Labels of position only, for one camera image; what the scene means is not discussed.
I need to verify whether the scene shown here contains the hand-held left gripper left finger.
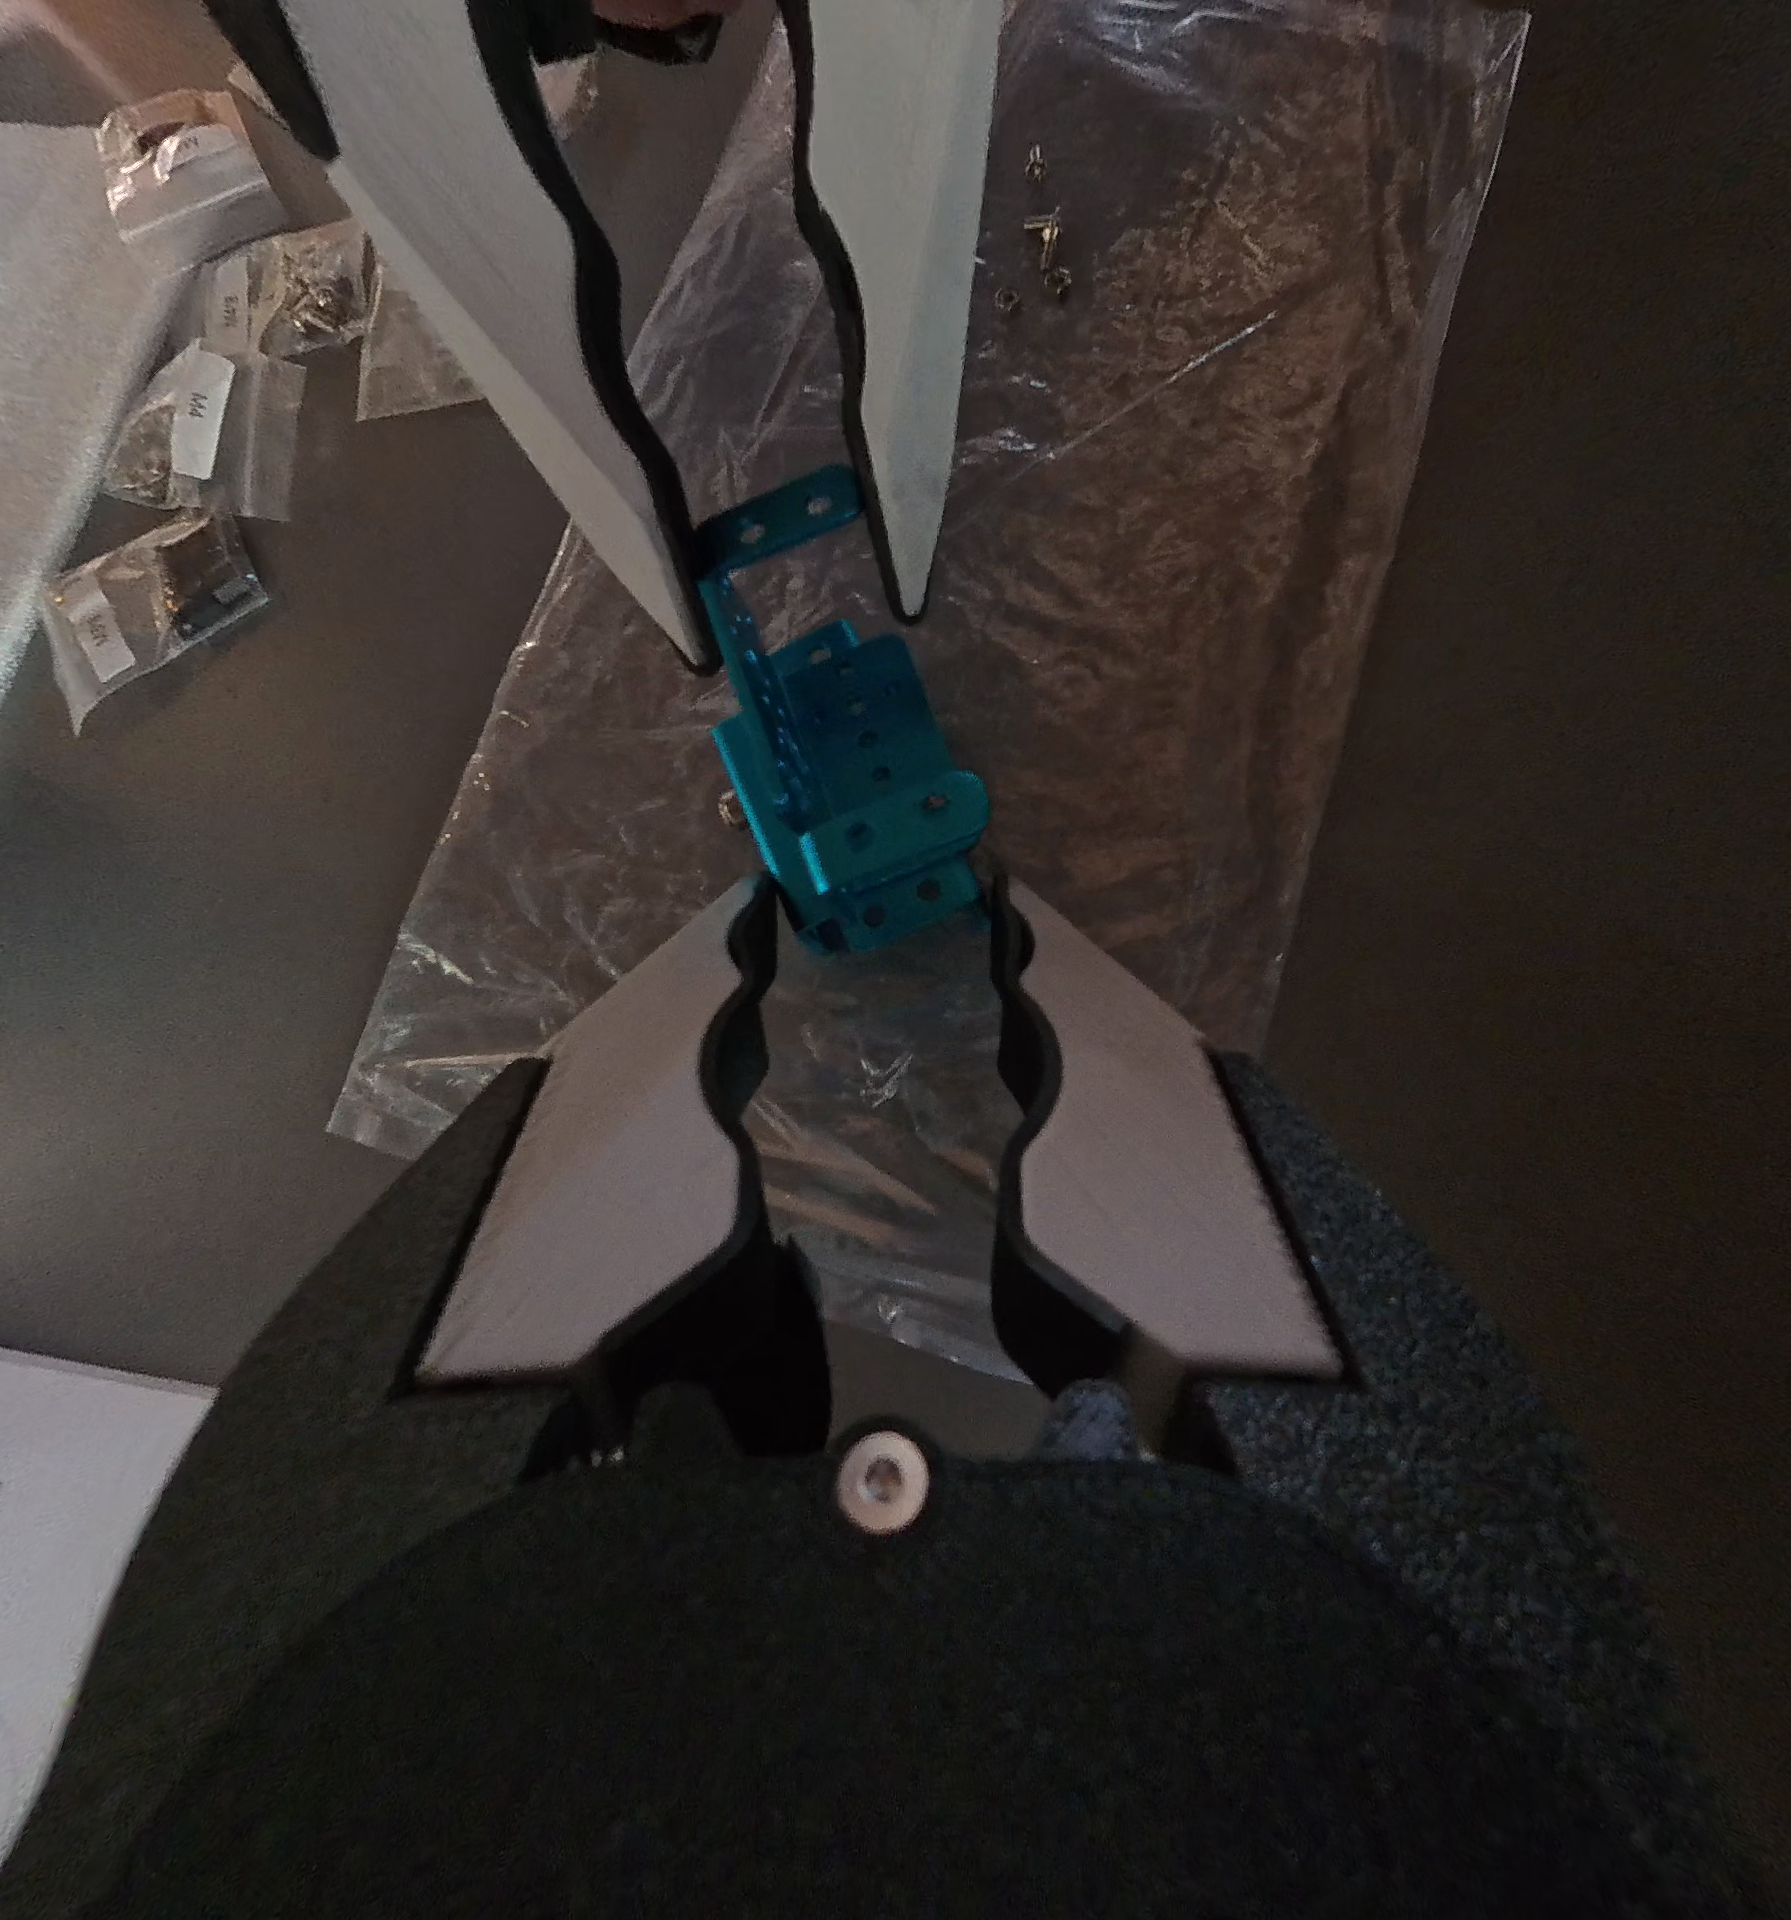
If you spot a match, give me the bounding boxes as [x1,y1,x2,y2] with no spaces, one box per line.
[418,885,765,1382]

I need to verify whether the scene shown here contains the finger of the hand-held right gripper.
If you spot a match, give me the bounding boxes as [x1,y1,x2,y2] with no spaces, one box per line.
[781,0,1007,619]
[278,0,720,668]

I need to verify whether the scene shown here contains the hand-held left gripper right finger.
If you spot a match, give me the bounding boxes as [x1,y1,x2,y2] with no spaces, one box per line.
[993,885,1354,1382]

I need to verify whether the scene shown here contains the blue metal bracket assembly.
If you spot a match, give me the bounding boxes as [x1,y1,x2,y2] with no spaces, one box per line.
[698,465,990,955]

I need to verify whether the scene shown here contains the group of small hardware bags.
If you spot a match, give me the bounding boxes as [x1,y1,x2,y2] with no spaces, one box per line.
[52,91,493,736]

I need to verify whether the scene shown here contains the clear plastic bag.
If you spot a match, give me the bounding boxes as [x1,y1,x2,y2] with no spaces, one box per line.
[328,0,1530,1392]

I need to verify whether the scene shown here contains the open instruction manual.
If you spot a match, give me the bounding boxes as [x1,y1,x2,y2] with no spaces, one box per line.
[0,1335,222,1920]

